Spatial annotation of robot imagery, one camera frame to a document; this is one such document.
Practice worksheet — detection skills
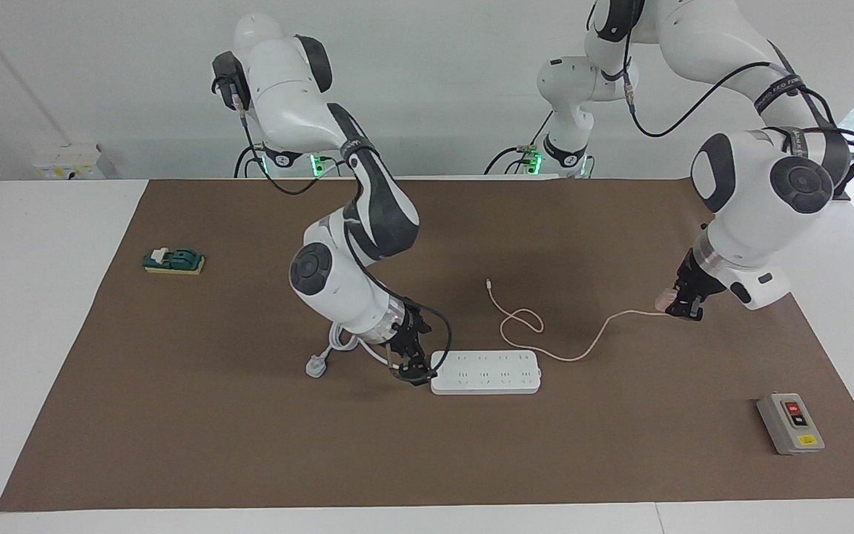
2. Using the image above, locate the black right base cable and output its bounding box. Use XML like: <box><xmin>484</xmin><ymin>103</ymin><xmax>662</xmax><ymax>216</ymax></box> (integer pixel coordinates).
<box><xmin>234</xmin><ymin>145</ymin><xmax>266</xmax><ymax>179</ymax></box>

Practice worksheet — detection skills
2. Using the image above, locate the green knife switch yellow base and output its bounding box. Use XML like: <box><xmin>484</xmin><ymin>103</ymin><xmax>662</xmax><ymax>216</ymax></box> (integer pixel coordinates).
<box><xmin>143</xmin><ymin>247</ymin><xmax>206</xmax><ymax>276</ymax></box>

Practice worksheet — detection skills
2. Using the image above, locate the grey push-button switch box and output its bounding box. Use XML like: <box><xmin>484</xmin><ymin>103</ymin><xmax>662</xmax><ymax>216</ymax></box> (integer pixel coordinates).
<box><xmin>756</xmin><ymin>393</ymin><xmax>826</xmax><ymax>455</ymax></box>

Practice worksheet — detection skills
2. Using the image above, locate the white wall socket box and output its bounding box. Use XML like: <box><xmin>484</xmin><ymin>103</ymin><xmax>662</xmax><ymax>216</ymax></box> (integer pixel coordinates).
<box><xmin>33</xmin><ymin>145</ymin><xmax>115</xmax><ymax>180</ymax></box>

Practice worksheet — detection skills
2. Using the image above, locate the black base cable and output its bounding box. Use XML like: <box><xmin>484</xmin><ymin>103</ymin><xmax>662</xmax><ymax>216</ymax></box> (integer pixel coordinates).
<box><xmin>484</xmin><ymin>111</ymin><xmax>555</xmax><ymax>177</ymax></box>
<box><xmin>234</xmin><ymin>145</ymin><xmax>266</xmax><ymax>179</ymax></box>

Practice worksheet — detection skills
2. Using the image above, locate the pink charging cable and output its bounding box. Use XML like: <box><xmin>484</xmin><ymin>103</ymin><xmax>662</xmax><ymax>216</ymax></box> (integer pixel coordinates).
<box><xmin>486</xmin><ymin>279</ymin><xmax>669</xmax><ymax>363</ymax></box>

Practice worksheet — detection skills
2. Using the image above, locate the black left base cable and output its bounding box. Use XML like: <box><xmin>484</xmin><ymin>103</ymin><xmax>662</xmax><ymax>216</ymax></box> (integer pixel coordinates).
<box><xmin>484</xmin><ymin>111</ymin><xmax>555</xmax><ymax>177</ymax></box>

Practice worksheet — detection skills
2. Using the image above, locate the brown table mat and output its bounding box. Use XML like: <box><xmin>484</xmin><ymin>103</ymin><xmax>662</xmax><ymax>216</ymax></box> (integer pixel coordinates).
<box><xmin>0</xmin><ymin>178</ymin><xmax>854</xmax><ymax>512</ymax></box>

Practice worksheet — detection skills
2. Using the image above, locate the white power strip with cord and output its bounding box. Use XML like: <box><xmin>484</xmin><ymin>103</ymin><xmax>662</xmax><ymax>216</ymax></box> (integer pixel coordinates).
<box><xmin>305</xmin><ymin>319</ymin><xmax>543</xmax><ymax>395</ymax></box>

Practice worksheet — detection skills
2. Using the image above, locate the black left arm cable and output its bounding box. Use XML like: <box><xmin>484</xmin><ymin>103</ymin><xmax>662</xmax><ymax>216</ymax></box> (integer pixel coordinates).
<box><xmin>620</xmin><ymin>37</ymin><xmax>854</xmax><ymax>149</ymax></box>

